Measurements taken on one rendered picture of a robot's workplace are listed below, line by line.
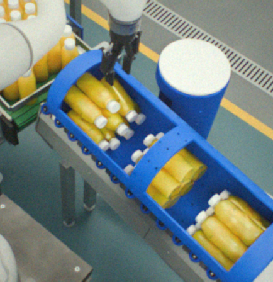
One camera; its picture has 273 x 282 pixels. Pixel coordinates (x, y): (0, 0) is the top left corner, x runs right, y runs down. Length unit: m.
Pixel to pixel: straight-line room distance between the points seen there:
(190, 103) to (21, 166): 1.25
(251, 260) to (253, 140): 1.75
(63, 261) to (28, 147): 1.53
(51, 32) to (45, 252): 0.73
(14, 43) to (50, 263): 0.79
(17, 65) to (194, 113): 1.22
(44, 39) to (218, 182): 0.96
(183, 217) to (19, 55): 1.01
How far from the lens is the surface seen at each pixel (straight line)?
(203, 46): 2.13
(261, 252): 1.52
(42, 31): 1.03
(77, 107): 1.79
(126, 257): 2.74
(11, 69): 0.93
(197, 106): 2.03
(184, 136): 1.62
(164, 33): 3.60
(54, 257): 1.57
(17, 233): 1.60
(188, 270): 1.81
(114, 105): 1.75
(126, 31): 1.43
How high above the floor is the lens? 2.57
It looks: 57 degrees down
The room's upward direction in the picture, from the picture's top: 10 degrees clockwise
